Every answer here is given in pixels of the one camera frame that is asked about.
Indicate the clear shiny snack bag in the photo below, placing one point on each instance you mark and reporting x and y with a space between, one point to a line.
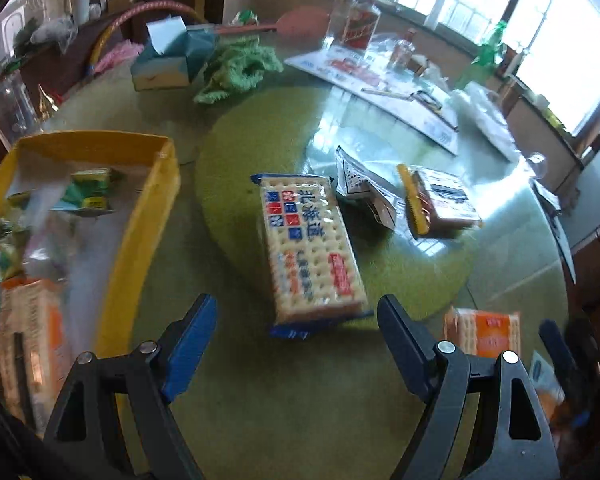
45 254

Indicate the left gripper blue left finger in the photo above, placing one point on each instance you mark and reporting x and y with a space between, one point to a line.
182 346

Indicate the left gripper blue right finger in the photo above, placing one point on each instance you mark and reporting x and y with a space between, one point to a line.
417 354

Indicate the green plastic bottle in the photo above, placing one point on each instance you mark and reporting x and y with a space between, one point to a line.
489 56

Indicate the orange soda cracker pack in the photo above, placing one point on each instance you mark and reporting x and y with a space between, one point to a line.
482 333

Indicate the yellow edged biscuit pack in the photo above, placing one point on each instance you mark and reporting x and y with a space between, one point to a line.
437 203

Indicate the silver foil snack bag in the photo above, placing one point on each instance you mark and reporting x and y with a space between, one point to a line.
357 184

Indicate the yellow cardboard tray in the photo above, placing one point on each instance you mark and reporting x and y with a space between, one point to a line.
104 260

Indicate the pink fly swatter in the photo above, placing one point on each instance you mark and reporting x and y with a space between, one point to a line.
304 22

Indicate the white red liquor bottle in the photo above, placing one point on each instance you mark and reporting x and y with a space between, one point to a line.
362 21

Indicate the small clear liquor bottle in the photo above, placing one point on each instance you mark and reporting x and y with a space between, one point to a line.
403 51

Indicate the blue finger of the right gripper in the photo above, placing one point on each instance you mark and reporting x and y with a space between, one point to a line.
565 368

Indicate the orange cracker pack barcode side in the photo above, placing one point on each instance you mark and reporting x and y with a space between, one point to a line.
35 356

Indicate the dark green snack bag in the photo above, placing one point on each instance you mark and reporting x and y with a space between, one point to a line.
15 232

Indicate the pink cloth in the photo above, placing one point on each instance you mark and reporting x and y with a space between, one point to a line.
121 52

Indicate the green cloth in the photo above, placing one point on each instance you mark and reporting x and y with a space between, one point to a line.
236 66

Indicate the blue trimmed cracker pack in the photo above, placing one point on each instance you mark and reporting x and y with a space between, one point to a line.
315 279

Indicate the printed paper placemat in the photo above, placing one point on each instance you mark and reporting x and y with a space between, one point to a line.
404 95

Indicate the pink yellow hoop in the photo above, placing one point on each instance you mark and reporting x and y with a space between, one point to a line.
132 24

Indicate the blue tissue box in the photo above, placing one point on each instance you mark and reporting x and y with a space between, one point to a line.
173 55

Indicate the white plastic bag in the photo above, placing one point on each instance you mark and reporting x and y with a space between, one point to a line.
477 104

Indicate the white thermos jug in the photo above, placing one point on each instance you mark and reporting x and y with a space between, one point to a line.
79 10

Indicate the small green candy packet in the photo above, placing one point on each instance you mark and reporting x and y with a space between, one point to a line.
89 192

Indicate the dark wooden sideboard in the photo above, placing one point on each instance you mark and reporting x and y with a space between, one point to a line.
47 68

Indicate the clear glass pitcher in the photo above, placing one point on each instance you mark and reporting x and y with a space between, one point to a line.
18 117

